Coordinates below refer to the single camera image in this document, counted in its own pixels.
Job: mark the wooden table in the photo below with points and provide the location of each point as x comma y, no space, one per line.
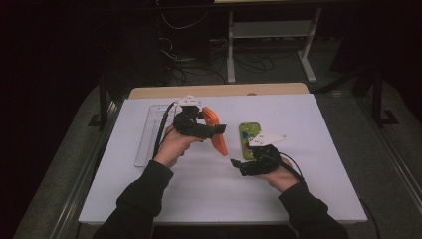
215,90

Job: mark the person's left hand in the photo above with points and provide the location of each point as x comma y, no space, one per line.
172,146

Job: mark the orange phone case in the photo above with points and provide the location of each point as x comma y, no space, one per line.
220,144

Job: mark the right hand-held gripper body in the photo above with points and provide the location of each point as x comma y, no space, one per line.
265,159

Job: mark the aluminium rail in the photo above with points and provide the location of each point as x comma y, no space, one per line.
83,186
394,166

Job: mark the black metal stand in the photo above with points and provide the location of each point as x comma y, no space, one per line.
103,99
377,96

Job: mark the white metal desk frame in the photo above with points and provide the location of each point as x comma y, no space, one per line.
270,29

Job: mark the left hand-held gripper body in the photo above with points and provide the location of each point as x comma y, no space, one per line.
190,127

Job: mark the green clown-print phone case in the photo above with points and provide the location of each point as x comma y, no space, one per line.
247,129

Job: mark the person's right hand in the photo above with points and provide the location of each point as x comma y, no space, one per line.
282,179

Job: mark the clear slotted rack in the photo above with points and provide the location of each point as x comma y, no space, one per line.
149,132

